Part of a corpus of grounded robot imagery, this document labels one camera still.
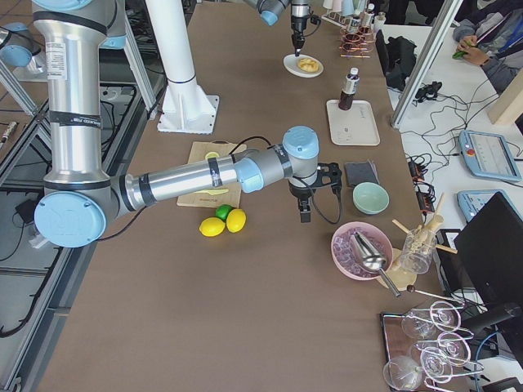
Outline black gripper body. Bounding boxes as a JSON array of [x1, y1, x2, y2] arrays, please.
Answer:
[[291, 16, 310, 48], [289, 163, 341, 204]]

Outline white round plate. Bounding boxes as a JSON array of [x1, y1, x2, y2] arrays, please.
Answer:
[[283, 54, 324, 78]]

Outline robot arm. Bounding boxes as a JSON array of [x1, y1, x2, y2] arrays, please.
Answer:
[[32, 1, 342, 248], [245, 0, 313, 57]]

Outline cream rabbit tray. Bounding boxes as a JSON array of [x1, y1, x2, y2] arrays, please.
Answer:
[[326, 100, 380, 146]]

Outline dark tea bottle on tray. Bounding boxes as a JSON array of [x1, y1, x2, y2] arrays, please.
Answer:
[[338, 67, 360, 110]]

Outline grey folded cloth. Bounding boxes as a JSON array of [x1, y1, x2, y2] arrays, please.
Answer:
[[344, 161, 379, 187]]

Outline mint green bowl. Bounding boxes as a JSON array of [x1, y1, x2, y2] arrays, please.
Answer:
[[352, 182, 390, 215]]

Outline dark tea bottle in rack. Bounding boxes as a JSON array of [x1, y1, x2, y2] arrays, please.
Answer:
[[346, 14, 361, 35]]

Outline clear ice cubes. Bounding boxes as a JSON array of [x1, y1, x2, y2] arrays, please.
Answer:
[[332, 229, 378, 280]]

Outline lower yellow lemon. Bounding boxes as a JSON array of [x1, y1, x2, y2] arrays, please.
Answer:
[[226, 208, 247, 233]]

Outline yellow lemon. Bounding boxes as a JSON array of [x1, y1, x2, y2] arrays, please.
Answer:
[[199, 216, 226, 237], [226, 208, 247, 233]]

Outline pink bowl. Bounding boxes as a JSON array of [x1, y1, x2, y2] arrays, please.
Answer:
[[331, 221, 393, 281]]

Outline bamboo cutting board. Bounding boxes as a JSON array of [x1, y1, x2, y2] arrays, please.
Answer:
[[177, 141, 242, 208]]

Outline green lime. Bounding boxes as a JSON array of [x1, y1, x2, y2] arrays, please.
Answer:
[[215, 204, 235, 221]]

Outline steel ice scoop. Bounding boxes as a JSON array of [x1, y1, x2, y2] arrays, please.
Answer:
[[352, 231, 400, 297]]

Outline yellow plastic knife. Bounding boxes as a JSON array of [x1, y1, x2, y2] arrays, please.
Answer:
[[199, 188, 229, 195]]

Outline upper yellow lemon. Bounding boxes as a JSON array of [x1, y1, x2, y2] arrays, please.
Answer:
[[199, 216, 226, 237]]

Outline half lemon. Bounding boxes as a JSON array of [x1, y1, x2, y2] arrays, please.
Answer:
[[204, 151, 220, 159]]

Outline wooden glass stand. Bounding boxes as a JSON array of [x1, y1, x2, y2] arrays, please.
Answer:
[[392, 193, 458, 254]]

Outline clear glass mug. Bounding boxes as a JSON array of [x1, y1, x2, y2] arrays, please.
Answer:
[[400, 229, 436, 274]]

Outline round wooden stand base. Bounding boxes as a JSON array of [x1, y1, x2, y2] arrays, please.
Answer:
[[387, 248, 417, 292]]

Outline blue teach pendant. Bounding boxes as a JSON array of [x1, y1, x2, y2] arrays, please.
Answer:
[[458, 130, 522, 182]]

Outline wine glass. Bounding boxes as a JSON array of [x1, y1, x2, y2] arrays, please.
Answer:
[[401, 301, 461, 340]]

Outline black monitor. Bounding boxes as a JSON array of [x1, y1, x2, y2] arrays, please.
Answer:
[[455, 193, 522, 305]]

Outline person in grey jacket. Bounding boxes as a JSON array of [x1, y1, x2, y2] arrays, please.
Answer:
[[453, 1, 522, 93]]

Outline copper wire bottle rack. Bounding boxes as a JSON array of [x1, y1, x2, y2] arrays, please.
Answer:
[[339, 29, 375, 59]]

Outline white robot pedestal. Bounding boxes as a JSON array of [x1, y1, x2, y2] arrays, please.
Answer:
[[146, 0, 219, 135]]

